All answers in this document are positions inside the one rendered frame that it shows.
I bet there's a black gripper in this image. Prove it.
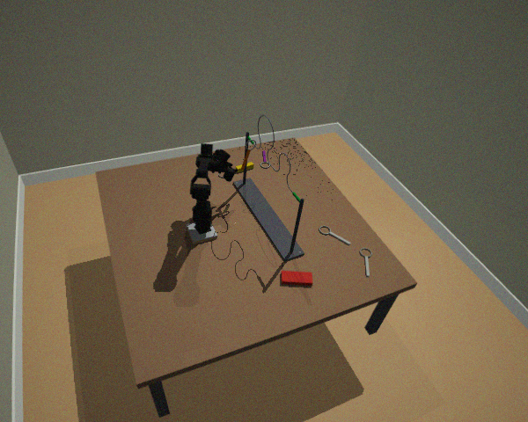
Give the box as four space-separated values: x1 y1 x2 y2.
211 160 238 182

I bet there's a yellow rectangular bar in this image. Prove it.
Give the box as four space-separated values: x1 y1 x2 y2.
236 162 253 172

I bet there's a red rectangular block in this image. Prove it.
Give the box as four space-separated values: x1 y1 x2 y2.
282 271 313 286

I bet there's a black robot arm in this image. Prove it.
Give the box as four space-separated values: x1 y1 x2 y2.
190 143 230 234

